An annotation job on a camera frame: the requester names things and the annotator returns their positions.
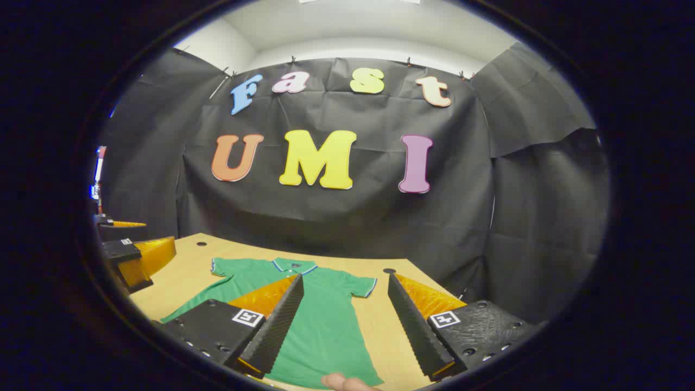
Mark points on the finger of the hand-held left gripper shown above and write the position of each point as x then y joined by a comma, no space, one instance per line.
146,258
122,233

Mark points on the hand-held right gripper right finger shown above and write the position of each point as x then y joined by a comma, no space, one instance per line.
412,326

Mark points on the green T-shirt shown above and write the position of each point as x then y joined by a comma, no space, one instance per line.
326,326

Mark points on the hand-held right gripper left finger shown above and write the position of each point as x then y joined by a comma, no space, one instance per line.
277,326

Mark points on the black backdrop cloth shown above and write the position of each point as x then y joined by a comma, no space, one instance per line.
353,217

